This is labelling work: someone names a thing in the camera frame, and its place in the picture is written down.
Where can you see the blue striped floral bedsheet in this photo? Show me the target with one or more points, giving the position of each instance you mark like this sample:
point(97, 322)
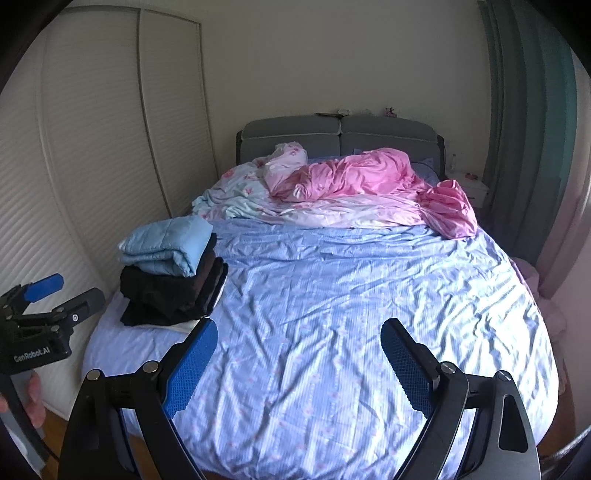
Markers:
point(299, 386)

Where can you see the white louvered wardrobe doors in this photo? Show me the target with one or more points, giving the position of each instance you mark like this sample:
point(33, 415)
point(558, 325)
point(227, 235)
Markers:
point(104, 128)

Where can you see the black folded clothes stack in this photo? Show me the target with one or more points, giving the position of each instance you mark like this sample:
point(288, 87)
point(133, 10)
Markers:
point(168, 300)

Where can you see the light floral quilt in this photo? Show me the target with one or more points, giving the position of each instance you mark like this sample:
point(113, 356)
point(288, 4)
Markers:
point(242, 191)

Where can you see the left hand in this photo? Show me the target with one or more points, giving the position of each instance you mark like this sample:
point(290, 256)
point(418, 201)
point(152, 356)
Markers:
point(33, 405)

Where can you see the white nightstand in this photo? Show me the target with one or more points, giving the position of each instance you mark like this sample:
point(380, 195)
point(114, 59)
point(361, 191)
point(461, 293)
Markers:
point(474, 188)

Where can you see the grey upholstered headboard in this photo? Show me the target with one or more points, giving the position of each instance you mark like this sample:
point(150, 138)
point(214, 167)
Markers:
point(331, 135)

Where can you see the green curtain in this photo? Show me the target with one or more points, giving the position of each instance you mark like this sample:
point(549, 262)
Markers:
point(533, 125)

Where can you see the white folded garment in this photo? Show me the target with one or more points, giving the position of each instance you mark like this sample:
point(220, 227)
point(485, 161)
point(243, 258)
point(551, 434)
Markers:
point(182, 327)

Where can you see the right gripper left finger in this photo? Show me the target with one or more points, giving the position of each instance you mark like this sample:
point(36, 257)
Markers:
point(184, 364)

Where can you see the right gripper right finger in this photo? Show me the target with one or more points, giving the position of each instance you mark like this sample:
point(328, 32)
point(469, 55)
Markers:
point(415, 366)

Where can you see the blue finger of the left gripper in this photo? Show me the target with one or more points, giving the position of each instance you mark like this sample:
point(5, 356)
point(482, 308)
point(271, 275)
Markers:
point(36, 291)
point(80, 308)

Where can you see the pink satin blanket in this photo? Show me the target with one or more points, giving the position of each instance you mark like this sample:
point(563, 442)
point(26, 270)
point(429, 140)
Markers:
point(376, 188)

